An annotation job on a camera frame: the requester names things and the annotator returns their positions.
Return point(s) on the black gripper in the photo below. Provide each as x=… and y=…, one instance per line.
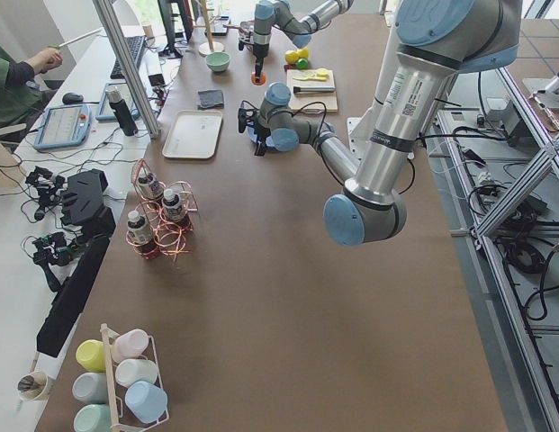
x=262, y=133
x=259, y=54

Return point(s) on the blue plate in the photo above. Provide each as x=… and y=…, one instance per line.
x=253, y=137

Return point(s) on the orange fruit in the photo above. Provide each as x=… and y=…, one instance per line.
x=258, y=79

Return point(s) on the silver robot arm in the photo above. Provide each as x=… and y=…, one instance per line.
x=270, y=14
x=430, y=41

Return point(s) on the yellow lemon lower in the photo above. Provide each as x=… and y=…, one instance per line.
x=291, y=57

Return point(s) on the yellow lemon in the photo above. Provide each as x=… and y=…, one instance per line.
x=303, y=53
x=291, y=57

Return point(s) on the pink bowl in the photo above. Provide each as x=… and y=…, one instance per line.
x=247, y=27

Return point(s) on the mint green bowl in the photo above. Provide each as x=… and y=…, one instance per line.
x=218, y=62

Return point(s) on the green lime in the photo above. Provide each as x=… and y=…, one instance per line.
x=302, y=64

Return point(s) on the yellow lemon upper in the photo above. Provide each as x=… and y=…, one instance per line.
x=303, y=53

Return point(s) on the wooden glass holder stand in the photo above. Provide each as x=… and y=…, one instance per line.
x=203, y=21

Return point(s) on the yellow plastic knife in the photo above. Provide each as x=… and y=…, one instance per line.
x=319, y=78

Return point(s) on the grey folded cloth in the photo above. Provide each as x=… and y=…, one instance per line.
x=208, y=99

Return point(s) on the lemon slice upper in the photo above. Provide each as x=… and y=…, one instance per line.
x=323, y=71

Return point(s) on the cream rabbit tray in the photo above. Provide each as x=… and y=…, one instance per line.
x=193, y=135

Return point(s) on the wooden cutting board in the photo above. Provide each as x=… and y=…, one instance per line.
x=311, y=101

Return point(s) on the dark drink bottle lower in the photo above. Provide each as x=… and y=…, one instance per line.
x=173, y=207

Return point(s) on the dark drink bottle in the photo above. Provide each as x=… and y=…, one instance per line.
x=173, y=207
x=150, y=187
x=141, y=236

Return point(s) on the dark drink bottle upper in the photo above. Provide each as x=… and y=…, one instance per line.
x=150, y=187

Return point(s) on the black thermos bottle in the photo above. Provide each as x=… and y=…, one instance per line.
x=121, y=111

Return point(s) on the dark drink bottle right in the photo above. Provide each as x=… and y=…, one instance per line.
x=141, y=236

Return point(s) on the blue teach pendant far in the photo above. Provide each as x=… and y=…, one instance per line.
x=105, y=114

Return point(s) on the blue teach pendant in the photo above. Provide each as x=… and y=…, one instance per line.
x=63, y=126
x=105, y=114

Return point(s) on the black computer mouse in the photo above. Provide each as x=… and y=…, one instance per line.
x=72, y=98

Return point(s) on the blue teach pendant near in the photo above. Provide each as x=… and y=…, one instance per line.
x=63, y=126

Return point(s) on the pink plastic cup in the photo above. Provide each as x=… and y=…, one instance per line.
x=129, y=345

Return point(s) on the person in green shirt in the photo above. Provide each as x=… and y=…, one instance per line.
x=21, y=99

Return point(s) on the white plastic cup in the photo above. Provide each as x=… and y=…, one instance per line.
x=130, y=371

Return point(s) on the yellow plastic cup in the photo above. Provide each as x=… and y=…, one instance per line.
x=90, y=355

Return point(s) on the blue plastic cup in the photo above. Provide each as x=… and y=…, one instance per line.
x=147, y=401

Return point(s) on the grey plastic cup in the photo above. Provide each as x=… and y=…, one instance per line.
x=90, y=388

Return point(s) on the pale green plastic cup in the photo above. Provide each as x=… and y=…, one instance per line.
x=93, y=418

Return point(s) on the copper wire bottle rack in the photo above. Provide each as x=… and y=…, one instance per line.
x=169, y=236

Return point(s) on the aluminium frame post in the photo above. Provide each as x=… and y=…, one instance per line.
x=113, y=29

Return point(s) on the white wire cup rack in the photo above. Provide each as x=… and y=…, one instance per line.
x=122, y=419

